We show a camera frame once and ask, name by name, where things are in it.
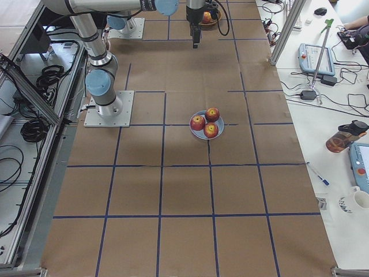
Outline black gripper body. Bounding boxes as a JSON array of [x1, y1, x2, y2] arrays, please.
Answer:
[[186, 6, 204, 31]]

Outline light blue plate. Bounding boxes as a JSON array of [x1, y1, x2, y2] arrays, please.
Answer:
[[189, 110, 224, 140]]

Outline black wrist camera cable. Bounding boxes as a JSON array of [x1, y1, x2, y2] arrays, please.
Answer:
[[208, 0, 234, 37]]

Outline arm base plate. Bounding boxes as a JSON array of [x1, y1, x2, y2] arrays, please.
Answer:
[[107, 17, 145, 40], [84, 91, 134, 128]]

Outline aluminium frame post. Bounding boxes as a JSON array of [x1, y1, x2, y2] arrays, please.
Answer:
[[269, 0, 306, 66]]

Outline black computer mouse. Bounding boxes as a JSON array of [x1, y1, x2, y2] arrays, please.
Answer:
[[314, 8, 327, 16]]

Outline blue white pen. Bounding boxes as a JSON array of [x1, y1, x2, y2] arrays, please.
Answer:
[[306, 162, 330, 186]]

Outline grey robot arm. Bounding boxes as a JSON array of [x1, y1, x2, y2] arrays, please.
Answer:
[[43, 1, 179, 117], [186, 0, 205, 49]]

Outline black power adapter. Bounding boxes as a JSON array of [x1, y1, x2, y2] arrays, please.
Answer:
[[300, 90, 317, 100]]

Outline long metal rod tool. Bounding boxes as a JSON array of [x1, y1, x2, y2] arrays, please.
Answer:
[[310, 18, 334, 105]]

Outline brown water bottle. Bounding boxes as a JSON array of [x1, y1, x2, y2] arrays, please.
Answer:
[[325, 120, 368, 153]]

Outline blue teach pendant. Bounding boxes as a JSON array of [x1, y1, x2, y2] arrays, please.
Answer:
[[298, 43, 336, 76], [349, 143, 369, 193]]

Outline red yellow apple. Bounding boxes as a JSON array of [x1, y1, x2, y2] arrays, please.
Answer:
[[202, 11, 212, 24]]

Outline woven wicker basket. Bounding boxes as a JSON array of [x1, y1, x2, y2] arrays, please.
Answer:
[[199, 11, 222, 30]]

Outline red apple on plate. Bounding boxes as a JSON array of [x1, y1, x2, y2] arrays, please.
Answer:
[[204, 122, 219, 139], [205, 107, 220, 122], [190, 115, 206, 131]]

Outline white mug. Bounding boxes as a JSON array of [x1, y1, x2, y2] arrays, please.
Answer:
[[351, 186, 368, 209]]

